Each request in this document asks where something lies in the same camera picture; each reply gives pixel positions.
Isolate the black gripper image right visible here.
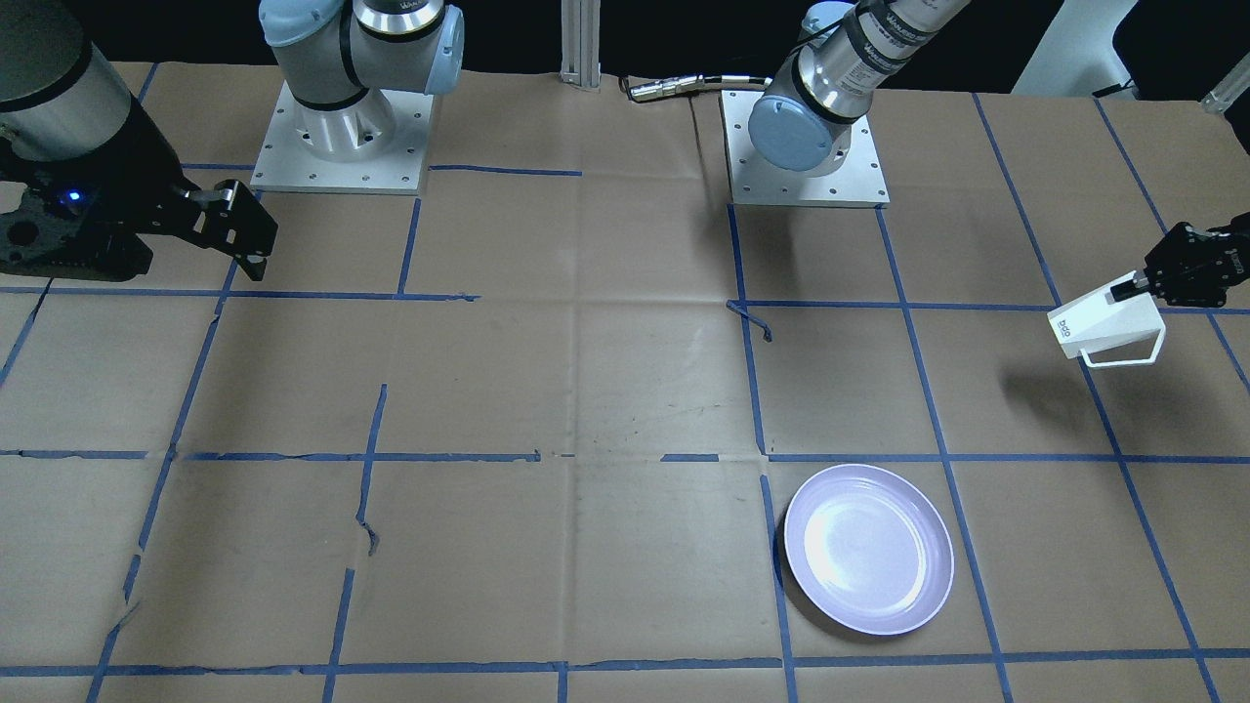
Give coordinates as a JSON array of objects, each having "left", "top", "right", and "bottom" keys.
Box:
[{"left": 1108, "top": 213, "right": 1249, "bottom": 308}]

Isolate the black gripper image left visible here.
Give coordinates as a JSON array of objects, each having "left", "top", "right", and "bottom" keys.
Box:
[{"left": 1, "top": 100, "right": 278, "bottom": 283}]

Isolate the white angular cup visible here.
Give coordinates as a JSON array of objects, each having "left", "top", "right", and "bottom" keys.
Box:
[{"left": 1046, "top": 270, "right": 1168, "bottom": 368}]

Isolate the silver robot arm image right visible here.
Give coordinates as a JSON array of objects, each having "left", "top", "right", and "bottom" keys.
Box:
[{"left": 748, "top": 1, "right": 1249, "bottom": 308}]

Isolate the lavender round plate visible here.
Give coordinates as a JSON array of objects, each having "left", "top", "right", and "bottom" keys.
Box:
[{"left": 781, "top": 464, "right": 955, "bottom": 637}]

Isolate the white object top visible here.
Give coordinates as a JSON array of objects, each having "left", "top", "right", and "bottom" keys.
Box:
[{"left": 1013, "top": 1, "right": 1138, "bottom": 99}]

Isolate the grey base plate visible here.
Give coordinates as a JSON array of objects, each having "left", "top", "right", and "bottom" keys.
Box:
[
  {"left": 250, "top": 85, "right": 438, "bottom": 196},
  {"left": 723, "top": 93, "right": 890, "bottom": 208}
]

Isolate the aluminium profile post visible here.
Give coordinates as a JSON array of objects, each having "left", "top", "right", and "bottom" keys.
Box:
[{"left": 559, "top": 0, "right": 603, "bottom": 93}]

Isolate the silver cable connector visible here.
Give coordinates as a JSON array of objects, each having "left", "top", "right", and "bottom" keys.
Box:
[{"left": 624, "top": 74, "right": 704, "bottom": 103}]

